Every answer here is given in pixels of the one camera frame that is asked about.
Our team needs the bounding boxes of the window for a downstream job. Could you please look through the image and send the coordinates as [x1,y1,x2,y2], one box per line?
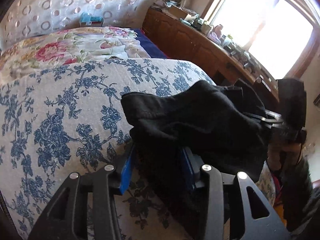
[192,0,319,79]

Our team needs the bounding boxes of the circle patterned curtain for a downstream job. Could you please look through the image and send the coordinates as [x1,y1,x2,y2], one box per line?
[1,0,141,51]

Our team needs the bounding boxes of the black garment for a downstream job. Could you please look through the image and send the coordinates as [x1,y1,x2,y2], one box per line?
[121,80,267,224]

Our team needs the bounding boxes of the wooden sideboard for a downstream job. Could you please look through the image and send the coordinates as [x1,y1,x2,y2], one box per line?
[142,7,279,104]

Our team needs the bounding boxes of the teal box on headboard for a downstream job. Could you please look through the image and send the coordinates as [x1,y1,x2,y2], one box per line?
[79,12,104,27]

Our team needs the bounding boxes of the blue white floral bedspread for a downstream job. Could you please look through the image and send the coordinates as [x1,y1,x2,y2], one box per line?
[0,57,276,240]

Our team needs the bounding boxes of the navy blue blanket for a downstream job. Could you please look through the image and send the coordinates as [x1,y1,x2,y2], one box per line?
[133,29,168,59]

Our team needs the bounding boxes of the person right hand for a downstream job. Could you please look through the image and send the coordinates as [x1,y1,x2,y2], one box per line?
[266,142,302,172]

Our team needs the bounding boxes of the pink floral quilt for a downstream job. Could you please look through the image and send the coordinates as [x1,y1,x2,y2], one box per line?
[1,27,150,85]

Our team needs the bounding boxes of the clutter on sideboard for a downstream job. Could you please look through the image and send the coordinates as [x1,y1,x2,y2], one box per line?
[151,0,278,90]

